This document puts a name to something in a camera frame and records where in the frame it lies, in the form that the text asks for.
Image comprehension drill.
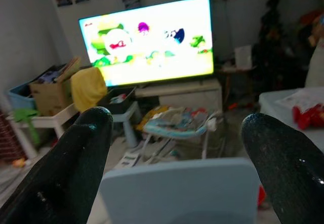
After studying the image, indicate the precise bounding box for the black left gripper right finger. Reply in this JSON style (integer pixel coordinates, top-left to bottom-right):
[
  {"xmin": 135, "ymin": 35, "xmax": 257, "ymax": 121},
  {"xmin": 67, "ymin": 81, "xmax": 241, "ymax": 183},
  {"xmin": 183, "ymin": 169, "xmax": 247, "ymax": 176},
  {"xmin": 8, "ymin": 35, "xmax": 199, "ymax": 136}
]
[{"xmin": 241, "ymin": 112, "xmax": 324, "ymax": 224}]

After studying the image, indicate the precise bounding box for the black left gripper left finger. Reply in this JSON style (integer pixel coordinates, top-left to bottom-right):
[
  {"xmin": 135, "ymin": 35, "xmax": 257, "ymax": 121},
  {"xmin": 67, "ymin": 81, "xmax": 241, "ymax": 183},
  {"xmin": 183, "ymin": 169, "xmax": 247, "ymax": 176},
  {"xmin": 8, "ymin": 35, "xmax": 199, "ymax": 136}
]
[{"xmin": 0, "ymin": 107, "xmax": 114, "ymax": 224}]

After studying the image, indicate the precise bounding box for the blue storage bin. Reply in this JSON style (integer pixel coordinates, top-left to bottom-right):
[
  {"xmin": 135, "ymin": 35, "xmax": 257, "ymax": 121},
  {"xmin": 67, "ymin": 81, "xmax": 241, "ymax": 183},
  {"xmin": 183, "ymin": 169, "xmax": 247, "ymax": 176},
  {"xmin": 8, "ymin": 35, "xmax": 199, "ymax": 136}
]
[{"xmin": 6, "ymin": 82, "xmax": 36, "ymax": 110}]

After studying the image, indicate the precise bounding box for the black storage bin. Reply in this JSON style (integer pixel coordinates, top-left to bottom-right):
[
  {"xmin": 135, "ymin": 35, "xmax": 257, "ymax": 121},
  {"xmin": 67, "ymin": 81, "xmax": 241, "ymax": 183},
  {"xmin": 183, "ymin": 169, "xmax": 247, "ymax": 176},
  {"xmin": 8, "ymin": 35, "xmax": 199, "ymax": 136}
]
[{"xmin": 97, "ymin": 86, "xmax": 137, "ymax": 115}]

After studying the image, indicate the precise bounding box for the white low table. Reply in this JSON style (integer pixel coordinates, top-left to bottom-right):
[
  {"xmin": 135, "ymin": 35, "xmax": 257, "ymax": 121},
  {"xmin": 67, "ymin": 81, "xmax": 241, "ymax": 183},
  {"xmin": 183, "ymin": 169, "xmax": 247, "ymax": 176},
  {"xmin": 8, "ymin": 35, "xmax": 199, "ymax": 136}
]
[{"xmin": 7, "ymin": 104, "xmax": 79, "ymax": 159}]

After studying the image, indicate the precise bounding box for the red toy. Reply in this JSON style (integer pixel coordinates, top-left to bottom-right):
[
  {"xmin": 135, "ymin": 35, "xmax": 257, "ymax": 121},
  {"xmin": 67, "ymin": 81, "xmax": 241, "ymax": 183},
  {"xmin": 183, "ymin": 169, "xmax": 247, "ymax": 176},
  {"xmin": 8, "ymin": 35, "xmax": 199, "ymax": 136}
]
[{"xmin": 292, "ymin": 102, "xmax": 324, "ymax": 130}]

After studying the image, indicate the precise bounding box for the red woven basket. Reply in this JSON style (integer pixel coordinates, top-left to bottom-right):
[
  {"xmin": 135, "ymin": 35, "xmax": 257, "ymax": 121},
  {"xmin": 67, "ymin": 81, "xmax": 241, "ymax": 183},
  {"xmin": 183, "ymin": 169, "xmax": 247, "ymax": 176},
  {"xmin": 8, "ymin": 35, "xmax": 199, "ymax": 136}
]
[{"xmin": 0, "ymin": 110, "xmax": 27, "ymax": 163}]

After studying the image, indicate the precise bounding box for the light blue kids table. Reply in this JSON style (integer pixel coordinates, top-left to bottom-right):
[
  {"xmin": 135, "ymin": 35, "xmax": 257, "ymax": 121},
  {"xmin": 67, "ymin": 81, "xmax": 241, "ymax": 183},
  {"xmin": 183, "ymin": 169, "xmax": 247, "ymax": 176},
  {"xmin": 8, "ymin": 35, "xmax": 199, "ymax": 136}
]
[{"xmin": 258, "ymin": 88, "xmax": 324, "ymax": 146}]

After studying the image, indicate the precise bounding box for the green plastic toy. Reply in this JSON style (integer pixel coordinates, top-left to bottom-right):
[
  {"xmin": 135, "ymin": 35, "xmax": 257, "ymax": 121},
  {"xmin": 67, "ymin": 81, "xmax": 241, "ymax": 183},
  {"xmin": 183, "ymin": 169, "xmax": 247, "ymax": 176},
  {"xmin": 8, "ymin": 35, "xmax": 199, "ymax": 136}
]
[{"xmin": 12, "ymin": 108, "xmax": 41, "ymax": 145}]

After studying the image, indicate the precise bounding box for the white paper sheet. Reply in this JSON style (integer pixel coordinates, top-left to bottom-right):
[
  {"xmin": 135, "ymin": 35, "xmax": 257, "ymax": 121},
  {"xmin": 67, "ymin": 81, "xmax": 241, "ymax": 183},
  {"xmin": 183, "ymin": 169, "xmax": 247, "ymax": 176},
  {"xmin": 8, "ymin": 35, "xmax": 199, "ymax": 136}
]
[{"xmin": 275, "ymin": 87, "xmax": 324, "ymax": 111}]

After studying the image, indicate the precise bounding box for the brown cardboard box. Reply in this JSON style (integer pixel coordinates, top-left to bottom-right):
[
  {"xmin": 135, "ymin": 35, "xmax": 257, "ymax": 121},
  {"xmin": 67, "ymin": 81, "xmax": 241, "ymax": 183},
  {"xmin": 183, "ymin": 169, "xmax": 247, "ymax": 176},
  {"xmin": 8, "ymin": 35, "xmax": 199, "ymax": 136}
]
[{"xmin": 29, "ymin": 78, "xmax": 74, "ymax": 116}]

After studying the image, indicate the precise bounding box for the light blue stool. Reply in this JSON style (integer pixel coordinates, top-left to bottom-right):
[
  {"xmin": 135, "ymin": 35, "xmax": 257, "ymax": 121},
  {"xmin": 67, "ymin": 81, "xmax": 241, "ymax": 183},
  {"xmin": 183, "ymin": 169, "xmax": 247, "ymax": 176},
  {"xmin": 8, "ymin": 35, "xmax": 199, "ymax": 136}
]
[{"xmin": 112, "ymin": 101, "xmax": 141, "ymax": 148}]

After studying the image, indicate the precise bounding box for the yellow cloth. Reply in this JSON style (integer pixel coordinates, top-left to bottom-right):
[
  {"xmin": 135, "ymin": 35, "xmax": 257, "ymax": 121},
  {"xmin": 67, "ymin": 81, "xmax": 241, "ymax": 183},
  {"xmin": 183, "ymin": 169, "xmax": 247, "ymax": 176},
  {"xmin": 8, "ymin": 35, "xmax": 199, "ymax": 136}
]
[{"xmin": 70, "ymin": 67, "xmax": 108, "ymax": 113}]

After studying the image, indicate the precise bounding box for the light blue kids chair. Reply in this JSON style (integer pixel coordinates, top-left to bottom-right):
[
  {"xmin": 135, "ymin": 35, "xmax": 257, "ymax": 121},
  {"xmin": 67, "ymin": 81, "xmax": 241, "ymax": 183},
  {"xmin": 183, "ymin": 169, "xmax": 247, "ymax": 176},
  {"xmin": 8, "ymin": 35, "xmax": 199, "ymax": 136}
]
[{"xmin": 98, "ymin": 157, "xmax": 259, "ymax": 224}]

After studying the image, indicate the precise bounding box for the baby bouncer seat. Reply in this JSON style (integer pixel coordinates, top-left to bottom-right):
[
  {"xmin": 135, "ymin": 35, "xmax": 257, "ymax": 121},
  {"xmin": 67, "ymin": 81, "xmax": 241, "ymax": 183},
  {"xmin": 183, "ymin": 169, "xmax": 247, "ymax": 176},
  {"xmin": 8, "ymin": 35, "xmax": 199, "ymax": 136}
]
[{"xmin": 118, "ymin": 106, "xmax": 223, "ymax": 164}]

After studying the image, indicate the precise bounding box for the dark christmas tree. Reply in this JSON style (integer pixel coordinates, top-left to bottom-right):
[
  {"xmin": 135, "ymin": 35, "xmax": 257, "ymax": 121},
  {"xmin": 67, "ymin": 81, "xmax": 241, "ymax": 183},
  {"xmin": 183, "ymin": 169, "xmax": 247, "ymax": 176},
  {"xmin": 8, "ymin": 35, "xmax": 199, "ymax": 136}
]
[{"xmin": 252, "ymin": 0, "xmax": 308, "ymax": 88}]

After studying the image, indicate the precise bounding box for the white card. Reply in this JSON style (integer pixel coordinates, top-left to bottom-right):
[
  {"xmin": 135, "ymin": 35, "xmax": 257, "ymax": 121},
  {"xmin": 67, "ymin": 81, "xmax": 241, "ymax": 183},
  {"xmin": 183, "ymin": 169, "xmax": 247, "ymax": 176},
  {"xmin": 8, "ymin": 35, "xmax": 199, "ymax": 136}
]
[{"xmin": 234, "ymin": 45, "xmax": 253, "ymax": 69}]

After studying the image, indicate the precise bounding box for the white television cabinet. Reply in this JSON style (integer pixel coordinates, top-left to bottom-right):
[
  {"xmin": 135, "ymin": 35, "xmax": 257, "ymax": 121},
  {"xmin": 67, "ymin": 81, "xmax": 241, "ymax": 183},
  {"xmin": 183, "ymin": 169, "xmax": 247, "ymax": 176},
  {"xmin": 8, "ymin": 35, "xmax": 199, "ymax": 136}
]
[{"xmin": 135, "ymin": 78, "xmax": 223, "ymax": 112}]

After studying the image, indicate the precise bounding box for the flat screen television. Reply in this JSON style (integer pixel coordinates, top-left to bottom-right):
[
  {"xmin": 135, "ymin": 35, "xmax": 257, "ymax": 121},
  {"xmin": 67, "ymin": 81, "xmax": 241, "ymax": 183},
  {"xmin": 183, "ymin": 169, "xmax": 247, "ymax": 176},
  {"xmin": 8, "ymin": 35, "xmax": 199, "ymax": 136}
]
[{"xmin": 78, "ymin": 0, "xmax": 215, "ymax": 87}]

